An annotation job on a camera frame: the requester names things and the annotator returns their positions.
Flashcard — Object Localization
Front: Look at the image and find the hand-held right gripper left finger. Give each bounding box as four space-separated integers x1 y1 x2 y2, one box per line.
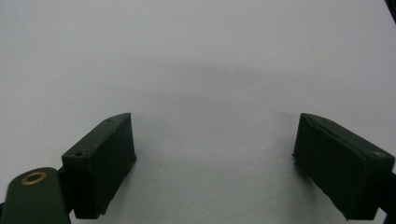
61 112 137 220

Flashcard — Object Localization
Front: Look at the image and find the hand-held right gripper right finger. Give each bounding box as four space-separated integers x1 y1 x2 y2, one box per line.
291 112 396 221

